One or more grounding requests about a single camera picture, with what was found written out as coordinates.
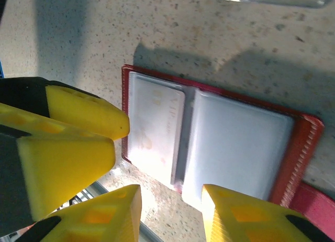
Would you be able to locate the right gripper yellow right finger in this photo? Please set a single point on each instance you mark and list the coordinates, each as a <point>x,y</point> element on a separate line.
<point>243,218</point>

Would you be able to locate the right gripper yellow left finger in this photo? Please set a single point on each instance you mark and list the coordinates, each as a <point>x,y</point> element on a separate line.
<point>104,215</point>

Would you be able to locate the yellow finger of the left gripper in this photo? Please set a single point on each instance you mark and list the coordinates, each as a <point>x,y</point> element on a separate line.
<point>91,113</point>
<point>65,168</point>

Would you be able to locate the red leather card holder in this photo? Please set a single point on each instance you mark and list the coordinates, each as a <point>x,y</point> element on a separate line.
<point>301,153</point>

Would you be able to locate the white VIP credit card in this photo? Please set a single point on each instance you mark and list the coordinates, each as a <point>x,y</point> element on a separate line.
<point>157,126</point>

